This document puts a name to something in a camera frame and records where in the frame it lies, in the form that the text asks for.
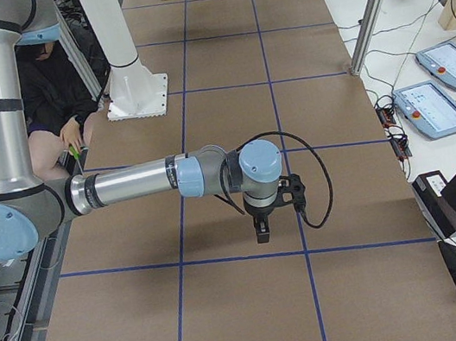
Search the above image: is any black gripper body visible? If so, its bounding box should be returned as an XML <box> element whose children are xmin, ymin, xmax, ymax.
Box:
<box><xmin>244</xmin><ymin>205</ymin><xmax>276</xmax><ymax>230</ymax></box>

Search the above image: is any near blue teach pendant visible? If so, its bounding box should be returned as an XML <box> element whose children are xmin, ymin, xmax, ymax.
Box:
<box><xmin>392</xmin><ymin>80</ymin><xmax>456</xmax><ymax>140</ymax></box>

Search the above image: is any white pedestal column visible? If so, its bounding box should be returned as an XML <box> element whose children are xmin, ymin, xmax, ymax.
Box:
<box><xmin>79</xmin><ymin>0</ymin><xmax>168</xmax><ymax>121</ymax></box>

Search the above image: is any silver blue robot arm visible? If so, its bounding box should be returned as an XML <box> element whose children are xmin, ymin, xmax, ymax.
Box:
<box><xmin>0</xmin><ymin>0</ymin><xmax>288</xmax><ymax>261</ymax></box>

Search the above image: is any black box with label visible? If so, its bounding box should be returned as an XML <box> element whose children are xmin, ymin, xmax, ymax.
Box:
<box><xmin>412</xmin><ymin>170</ymin><xmax>456</xmax><ymax>239</ymax></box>

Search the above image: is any seated person in black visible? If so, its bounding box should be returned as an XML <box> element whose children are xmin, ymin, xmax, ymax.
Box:
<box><xmin>15</xmin><ymin>41</ymin><xmax>98</xmax><ymax>181</ymax></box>

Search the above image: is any black camera cable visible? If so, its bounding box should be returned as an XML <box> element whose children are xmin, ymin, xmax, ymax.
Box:
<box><xmin>232</xmin><ymin>122</ymin><xmax>339</xmax><ymax>240</ymax></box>

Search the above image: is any blue teach pendant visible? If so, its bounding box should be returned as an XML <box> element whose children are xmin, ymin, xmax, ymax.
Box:
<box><xmin>415</xmin><ymin>41</ymin><xmax>456</xmax><ymax>91</ymax></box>
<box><xmin>392</xmin><ymin>80</ymin><xmax>456</xmax><ymax>140</ymax></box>

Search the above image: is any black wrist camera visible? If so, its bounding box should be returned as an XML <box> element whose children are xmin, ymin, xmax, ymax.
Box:
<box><xmin>277</xmin><ymin>174</ymin><xmax>307</xmax><ymax>212</ymax></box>

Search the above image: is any green handled tool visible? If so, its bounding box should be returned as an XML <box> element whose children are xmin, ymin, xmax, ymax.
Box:
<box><xmin>68</xmin><ymin>145</ymin><xmax>84</xmax><ymax>175</ymax></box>

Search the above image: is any far blue teach pendant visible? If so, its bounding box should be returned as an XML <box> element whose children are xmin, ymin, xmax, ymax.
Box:
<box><xmin>415</xmin><ymin>41</ymin><xmax>456</xmax><ymax>91</ymax></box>

